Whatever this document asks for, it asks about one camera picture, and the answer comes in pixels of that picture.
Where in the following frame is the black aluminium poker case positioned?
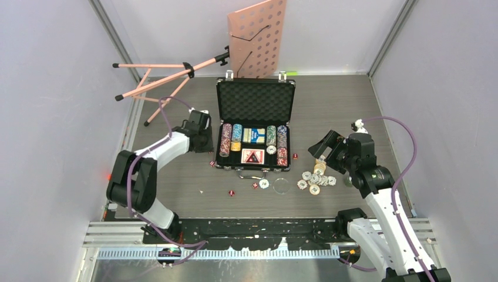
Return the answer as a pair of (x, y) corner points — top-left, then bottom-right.
(215, 70), (296, 174)

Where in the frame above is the white 10 poker chip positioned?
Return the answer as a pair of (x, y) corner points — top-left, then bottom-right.
(259, 179), (270, 189)

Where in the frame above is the dark red chip stack left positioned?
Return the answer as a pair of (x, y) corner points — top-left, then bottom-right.
(219, 138), (231, 157)

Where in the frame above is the purple poker chip stack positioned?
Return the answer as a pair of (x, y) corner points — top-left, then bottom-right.
(221, 123), (233, 140)

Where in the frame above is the red chip stack right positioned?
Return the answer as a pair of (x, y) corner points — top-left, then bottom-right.
(277, 147), (288, 167)

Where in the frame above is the red backed card deck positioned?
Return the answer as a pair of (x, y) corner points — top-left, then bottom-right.
(241, 149), (265, 165)

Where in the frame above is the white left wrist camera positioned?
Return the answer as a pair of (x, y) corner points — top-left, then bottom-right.
(189, 109), (211, 128)

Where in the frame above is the triangular all in button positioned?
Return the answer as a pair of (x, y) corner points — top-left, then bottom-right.
(244, 151), (261, 164)

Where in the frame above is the light blue chip stack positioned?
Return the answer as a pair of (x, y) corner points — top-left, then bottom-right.
(231, 124), (243, 142)

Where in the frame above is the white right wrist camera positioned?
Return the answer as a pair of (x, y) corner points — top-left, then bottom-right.
(351, 119), (368, 134)

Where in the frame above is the yellow chip stack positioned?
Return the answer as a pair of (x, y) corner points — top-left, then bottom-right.
(230, 142), (241, 152)

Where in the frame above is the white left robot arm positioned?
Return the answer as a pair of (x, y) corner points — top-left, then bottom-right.
(106, 110), (213, 243)

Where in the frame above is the green chip stack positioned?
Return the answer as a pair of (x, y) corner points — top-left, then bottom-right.
(266, 125), (277, 146)

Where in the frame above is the pink perforated music stand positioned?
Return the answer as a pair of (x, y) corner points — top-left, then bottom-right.
(112, 0), (288, 127)

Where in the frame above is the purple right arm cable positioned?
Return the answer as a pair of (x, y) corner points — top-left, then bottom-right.
(338, 116), (439, 282)

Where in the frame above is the white 1 chip in case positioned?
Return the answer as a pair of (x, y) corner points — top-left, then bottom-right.
(266, 145), (277, 155)

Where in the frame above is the blue orange chip stack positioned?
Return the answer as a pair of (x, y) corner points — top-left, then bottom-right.
(277, 125), (288, 149)

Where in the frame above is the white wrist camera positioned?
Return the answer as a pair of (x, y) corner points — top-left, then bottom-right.
(351, 119), (368, 134)
(189, 109), (211, 128)

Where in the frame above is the blue Texas Hold'em card deck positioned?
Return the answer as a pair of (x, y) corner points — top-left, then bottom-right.
(242, 128), (266, 144)

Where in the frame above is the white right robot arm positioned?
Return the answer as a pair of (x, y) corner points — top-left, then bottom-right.
(308, 130), (451, 281)

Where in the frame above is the pile of loose poker chips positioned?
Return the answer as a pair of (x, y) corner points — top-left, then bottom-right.
(297, 155), (337, 196)

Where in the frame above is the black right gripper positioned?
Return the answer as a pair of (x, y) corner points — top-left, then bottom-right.
(308, 129), (358, 174)

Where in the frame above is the clear acrylic dealer disc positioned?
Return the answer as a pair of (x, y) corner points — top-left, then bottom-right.
(273, 178), (291, 195)

